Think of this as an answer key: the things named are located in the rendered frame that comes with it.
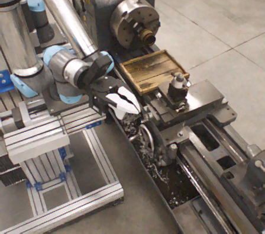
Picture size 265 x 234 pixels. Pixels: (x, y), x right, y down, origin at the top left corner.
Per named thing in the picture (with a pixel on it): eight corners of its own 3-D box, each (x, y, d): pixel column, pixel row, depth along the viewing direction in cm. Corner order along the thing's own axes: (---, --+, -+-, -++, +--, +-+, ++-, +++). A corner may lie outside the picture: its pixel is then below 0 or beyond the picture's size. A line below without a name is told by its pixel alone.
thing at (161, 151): (135, 138, 179) (135, 115, 161) (149, 132, 182) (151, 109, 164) (156, 172, 163) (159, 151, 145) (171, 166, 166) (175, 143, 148)
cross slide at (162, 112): (144, 108, 157) (144, 102, 154) (206, 84, 170) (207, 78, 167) (159, 129, 147) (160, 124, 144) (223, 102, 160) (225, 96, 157)
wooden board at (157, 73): (119, 67, 189) (119, 63, 186) (165, 53, 200) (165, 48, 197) (140, 96, 171) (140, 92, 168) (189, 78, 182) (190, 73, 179)
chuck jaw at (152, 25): (141, 21, 183) (157, 15, 185) (141, 28, 187) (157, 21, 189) (149, 29, 176) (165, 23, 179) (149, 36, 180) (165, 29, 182)
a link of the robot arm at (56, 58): (64, 60, 93) (59, 38, 87) (86, 75, 88) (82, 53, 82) (44, 71, 89) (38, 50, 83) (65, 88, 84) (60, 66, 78)
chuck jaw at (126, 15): (132, 26, 182) (121, 16, 173) (137, 21, 181) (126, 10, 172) (139, 35, 176) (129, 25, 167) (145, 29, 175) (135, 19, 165)
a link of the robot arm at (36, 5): (47, 26, 152) (41, 3, 142) (22, 27, 151) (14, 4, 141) (49, 15, 160) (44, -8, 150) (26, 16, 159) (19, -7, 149)
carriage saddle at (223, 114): (141, 113, 163) (141, 106, 158) (206, 87, 177) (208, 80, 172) (168, 152, 145) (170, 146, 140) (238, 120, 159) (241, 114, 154)
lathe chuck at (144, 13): (110, 45, 193) (113, 2, 170) (149, 38, 205) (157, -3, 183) (115, 53, 187) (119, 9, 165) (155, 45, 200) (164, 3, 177)
